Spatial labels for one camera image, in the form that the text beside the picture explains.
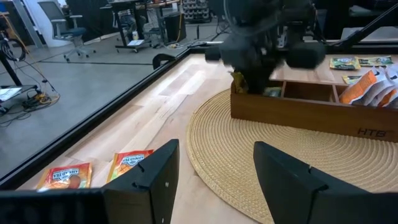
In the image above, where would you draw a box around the grey storage rack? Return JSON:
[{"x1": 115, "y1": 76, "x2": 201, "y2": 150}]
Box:
[{"x1": 182, "y1": 0, "x2": 212, "y2": 23}]

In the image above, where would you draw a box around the grey blue office chair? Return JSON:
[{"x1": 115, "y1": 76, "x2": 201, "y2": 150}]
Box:
[{"x1": 37, "y1": 1, "x2": 96, "y2": 63}]

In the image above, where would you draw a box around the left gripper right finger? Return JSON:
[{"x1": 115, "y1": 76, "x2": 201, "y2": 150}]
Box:
[{"x1": 253, "y1": 141, "x2": 371, "y2": 224}]

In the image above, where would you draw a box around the black cable loop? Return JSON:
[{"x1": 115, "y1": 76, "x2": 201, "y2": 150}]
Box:
[{"x1": 152, "y1": 53, "x2": 177, "y2": 70}]

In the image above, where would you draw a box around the mango magic tea packet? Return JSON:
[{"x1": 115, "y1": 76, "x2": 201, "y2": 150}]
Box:
[
  {"x1": 106, "y1": 149, "x2": 155, "y2": 184},
  {"x1": 36, "y1": 162, "x2": 93, "y2": 191}
]

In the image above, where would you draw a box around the black aluminium table frame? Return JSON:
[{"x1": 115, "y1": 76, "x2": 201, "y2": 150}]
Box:
[{"x1": 0, "y1": 2, "x2": 398, "y2": 191}]

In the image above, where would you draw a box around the black equipment stand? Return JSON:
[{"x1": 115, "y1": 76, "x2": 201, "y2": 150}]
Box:
[{"x1": 0, "y1": 30, "x2": 40, "y2": 106}]

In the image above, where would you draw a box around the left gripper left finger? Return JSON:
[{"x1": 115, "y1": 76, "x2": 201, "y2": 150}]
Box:
[{"x1": 102, "y1": 139, "x2": 180, "y2": 224}]

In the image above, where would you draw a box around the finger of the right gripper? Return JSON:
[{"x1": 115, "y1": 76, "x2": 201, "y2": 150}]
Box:
[{"x1": 241, "y1": 70, "x2": 271, "y2": 95}]

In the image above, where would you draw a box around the yellow floor cable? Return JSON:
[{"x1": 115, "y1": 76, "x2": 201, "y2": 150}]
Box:
[{"x1": 30, "y1": 92, "x2": 62, "y2": 107}]

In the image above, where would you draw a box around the yellow black tea packet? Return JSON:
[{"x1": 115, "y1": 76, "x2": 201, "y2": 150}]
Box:
[
  {"x1": 357, "y1": 55, "x2": 394, "y2": 67},
  {"x1": 231, "y1": 71, "x2": 249, "y2": 94},
  {"x1": 329, "y1": 57, "x2": 361, "y2": 71},
  {"x1": 263, "y1": 86, "x2": 282, "y2": 98},
  {"x1": 341, "y1": 75, "x2": 363, "y2": 85}
]

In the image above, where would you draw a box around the black waste bin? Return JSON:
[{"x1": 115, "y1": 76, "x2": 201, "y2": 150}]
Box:
[{"x1": 164, "y1": 11, "x2": 187, "y2": 43}]

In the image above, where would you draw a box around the brown wooden tea box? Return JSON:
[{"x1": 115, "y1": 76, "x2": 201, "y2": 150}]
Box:
[{"x1": 229, "y1": 73, "x2": 398, "y2": 143}]

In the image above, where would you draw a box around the dark grey side desk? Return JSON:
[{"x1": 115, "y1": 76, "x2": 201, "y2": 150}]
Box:
[{"x1": 340, "y1": 26, "x2": 398, "y2": 43}]

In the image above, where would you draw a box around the round woven straw placemat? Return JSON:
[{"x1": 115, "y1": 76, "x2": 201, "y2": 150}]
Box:
[{"x1": 185, "y1": 88, "x2": 398, "y2": 224}]

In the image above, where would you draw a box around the black background desk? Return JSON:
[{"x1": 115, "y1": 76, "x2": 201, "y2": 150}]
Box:
[{"x1": 99, "y1": 0, "x2": 187, "y2": 54}]

